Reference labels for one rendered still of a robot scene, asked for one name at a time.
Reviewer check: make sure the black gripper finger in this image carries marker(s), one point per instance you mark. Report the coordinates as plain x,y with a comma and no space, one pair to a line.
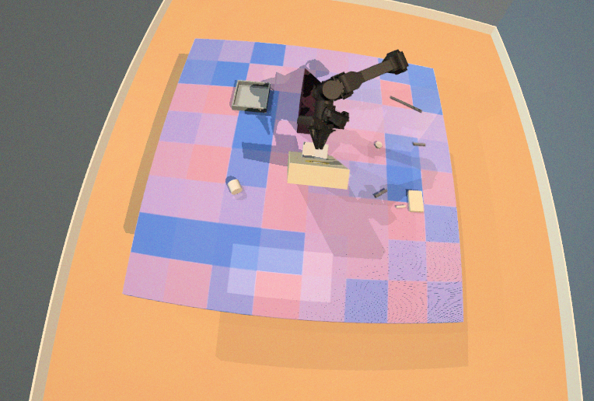
316,134
326,134

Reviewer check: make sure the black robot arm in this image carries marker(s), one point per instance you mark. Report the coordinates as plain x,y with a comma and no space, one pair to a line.
341,86

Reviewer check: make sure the cream rectangular block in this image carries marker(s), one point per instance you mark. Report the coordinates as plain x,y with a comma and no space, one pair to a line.
415,201

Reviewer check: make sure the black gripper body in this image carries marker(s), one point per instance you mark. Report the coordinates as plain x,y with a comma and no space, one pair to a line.
317,119

